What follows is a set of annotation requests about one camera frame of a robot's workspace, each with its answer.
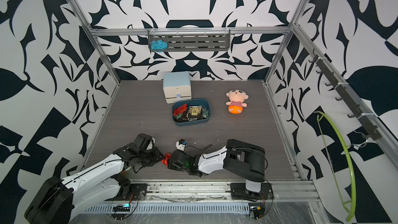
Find black hook rail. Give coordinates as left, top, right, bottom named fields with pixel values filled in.
left=311, top=50, right=382, bottom=141

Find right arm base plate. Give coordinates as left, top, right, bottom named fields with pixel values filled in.
left=230, top=183, right=274, bottom=202

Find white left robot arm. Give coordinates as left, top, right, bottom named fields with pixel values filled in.
left=24, top=133, right=164, bottom=224

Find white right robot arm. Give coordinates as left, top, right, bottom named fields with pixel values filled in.
left=162, top=139, right=268, bottom=193

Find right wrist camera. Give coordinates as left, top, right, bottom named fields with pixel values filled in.
left=176, top=139, right=187, bottom=151

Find beige label floral tea bag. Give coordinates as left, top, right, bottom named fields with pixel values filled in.
left=189, top=106, right=202, bottom=118

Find green label tea bag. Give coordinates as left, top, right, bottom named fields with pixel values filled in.
left=202, top=107, right=209, bottom=119

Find blue white drawer box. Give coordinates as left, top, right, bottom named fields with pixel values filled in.
left=163, top=72, right=192, bottom=104

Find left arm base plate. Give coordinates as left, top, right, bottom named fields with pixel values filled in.
left=106, top=182, right=148, bottom=201

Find green led circuit board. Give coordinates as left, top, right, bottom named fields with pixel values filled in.
left=112, top=204, right=131, bottom=213

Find pink plush doll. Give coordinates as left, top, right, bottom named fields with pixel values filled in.
left=226, top=89, right=249, bottom=114

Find black right connector box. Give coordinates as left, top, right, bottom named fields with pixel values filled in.
left=249, top=205, right=265, bottom=220

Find perforated metal front rail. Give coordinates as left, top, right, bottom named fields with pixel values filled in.
left=82, top=202, right=249, bottom=214

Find blue crocheted cloth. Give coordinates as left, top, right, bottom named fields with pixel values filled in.
left=150, top=40, right=169, bottom=52

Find shiny red foil tea bag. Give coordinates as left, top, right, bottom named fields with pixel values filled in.
left=173, top=104, right=187, bottom=116

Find teal plastic storage box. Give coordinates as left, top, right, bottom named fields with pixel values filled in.
left=172, top=99, right=211, bottom=127

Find green hose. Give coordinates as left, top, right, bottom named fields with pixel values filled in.
left=313, top=110, right=357, bottom=223

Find grey wall rack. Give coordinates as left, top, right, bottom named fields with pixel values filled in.
left=147, top=28, right=231, bottom=52

